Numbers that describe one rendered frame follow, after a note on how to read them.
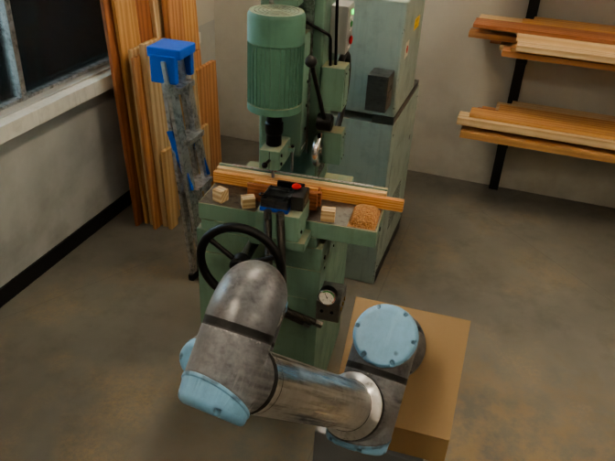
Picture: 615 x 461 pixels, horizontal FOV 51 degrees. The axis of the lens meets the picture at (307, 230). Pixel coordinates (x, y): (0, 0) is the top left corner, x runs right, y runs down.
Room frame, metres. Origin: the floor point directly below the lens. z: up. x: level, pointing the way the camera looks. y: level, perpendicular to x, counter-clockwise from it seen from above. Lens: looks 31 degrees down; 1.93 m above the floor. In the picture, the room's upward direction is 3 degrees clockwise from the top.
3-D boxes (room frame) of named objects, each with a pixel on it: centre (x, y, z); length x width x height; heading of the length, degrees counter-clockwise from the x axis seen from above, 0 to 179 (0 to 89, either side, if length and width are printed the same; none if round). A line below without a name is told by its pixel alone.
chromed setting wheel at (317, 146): (2.07, -0.02, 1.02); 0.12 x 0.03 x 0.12; 168
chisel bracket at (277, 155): (1.99, 0.12, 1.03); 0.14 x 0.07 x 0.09; 168
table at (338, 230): (1.85, 0.06, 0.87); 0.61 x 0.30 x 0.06; 78
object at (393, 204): (1.95, 0.01, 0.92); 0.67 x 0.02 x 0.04; 78
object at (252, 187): (1.87, 0.09, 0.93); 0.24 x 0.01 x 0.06; 78
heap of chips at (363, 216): (1.81, -0.18, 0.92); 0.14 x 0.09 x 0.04; 168
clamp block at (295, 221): (1.76, 0.08, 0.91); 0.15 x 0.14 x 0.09; 78
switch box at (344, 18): (2.25, -0.08, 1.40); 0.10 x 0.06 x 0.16; 168
